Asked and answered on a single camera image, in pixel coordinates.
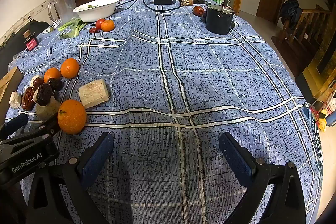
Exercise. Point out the shiny red date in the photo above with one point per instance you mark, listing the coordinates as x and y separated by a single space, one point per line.
28 102
38 81

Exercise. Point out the wooden tray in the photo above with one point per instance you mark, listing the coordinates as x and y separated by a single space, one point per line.
8 90

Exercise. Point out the dark bottle with pink label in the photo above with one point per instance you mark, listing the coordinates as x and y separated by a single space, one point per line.
31 43

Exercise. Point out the green leafy vegetable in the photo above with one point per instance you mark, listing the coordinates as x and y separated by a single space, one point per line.
71 27

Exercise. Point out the red tomato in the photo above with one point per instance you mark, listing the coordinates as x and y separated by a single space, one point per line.
99 23

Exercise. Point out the clear plastic pitcher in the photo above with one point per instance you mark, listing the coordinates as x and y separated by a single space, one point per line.
62 5

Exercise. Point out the dark wrinkled date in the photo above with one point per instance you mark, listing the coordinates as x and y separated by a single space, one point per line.
55 84
43 94

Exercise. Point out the small red date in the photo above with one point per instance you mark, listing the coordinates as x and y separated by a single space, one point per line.
92 29

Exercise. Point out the large orange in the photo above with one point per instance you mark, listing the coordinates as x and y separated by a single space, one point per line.
71 116

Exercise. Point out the white bowl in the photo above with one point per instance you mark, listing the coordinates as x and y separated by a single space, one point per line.
95 9

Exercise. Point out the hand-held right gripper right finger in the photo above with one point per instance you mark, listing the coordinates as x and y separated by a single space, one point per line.
237 161

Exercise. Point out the wooden stair railing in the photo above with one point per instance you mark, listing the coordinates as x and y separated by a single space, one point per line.
305 27

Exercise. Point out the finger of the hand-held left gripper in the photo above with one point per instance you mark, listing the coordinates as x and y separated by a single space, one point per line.
44 127
14 123

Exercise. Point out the black cylindrical tin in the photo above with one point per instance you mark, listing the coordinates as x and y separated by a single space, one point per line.
219 18

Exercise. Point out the black leather chair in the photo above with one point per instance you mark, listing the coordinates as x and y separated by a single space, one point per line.
15 39

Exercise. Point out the blue plaid tablecloth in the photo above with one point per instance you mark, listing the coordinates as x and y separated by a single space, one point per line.
199 77

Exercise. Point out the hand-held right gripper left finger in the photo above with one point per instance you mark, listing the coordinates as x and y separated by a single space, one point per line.
97 158

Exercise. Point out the dark jacket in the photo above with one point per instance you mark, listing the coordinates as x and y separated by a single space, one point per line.
290 9

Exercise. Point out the dark red fruit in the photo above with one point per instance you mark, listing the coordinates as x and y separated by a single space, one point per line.
198 10

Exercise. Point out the pale sugarcane piece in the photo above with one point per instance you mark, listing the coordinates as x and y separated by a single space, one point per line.
47 109
94 94

